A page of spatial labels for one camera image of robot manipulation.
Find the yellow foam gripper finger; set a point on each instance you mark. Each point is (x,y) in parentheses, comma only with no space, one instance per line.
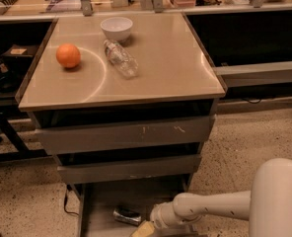
(145,229)

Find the silver redbull can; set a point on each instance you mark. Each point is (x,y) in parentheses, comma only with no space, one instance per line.
(124,215)

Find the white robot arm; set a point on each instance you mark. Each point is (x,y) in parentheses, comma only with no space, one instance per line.
(267,206)

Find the grey bottom drawer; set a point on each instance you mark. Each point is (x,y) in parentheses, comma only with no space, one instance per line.
(99,200)

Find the grey drawer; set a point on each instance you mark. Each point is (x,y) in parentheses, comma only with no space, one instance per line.
(99,200)
(122,135)
(129,170)

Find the grey middle drawer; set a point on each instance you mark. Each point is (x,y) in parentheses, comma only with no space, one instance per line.
(129,170)

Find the grey top drawer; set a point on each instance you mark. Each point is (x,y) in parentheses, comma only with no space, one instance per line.
(122,135)

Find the grey drawer cabinet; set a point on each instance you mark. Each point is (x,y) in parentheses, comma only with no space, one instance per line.
(174,81)

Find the clear plastic water bottle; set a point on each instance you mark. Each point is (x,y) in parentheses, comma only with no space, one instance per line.
(121,59)

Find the orange fruit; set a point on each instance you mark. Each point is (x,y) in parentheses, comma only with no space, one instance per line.
(68,55)

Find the white bowl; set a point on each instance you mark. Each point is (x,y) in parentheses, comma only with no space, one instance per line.
(117,28)

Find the black box with label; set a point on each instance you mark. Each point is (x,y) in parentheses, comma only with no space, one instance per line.
(20,55)

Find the grey metal rail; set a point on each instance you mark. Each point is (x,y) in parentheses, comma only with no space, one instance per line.
(256,74)

